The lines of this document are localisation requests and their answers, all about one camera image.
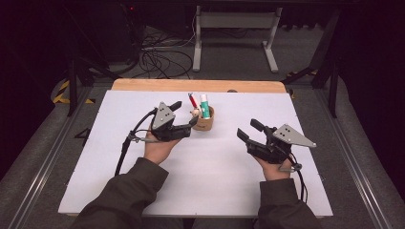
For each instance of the person's right hand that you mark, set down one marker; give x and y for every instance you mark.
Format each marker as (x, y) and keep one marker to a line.
(275, 171)

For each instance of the person's left hand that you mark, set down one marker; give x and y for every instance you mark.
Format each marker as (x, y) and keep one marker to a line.
(157, 151)

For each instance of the white-legged desk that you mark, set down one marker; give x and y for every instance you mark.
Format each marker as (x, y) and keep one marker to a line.
(235, 19)

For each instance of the white table mat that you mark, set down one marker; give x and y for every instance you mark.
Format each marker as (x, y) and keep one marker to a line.
(216, 178)

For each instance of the black computer tower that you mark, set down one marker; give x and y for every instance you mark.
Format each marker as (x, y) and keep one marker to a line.
(121, 31)

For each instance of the green and white glue stick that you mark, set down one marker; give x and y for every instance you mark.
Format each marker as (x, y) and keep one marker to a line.
(205, 106)

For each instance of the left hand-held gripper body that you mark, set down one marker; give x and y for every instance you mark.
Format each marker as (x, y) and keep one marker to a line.
(164, 127)

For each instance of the red pen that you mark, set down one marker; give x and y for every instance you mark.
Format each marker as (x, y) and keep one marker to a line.
(193, 101)

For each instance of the metal floor rail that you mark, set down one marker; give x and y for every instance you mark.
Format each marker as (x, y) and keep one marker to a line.
(353, 165)
(47, 165)

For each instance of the tan pen holder with bear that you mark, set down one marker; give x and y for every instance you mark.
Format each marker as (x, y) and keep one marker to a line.
(203, 124)

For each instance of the black metal stand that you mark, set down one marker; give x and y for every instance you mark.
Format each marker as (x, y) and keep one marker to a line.
(332, 89)
(73, 89)

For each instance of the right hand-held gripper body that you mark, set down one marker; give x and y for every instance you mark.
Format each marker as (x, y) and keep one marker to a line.
(277, 143)

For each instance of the yellow black hazard tape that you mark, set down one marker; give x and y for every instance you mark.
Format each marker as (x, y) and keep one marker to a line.
(62, 95)

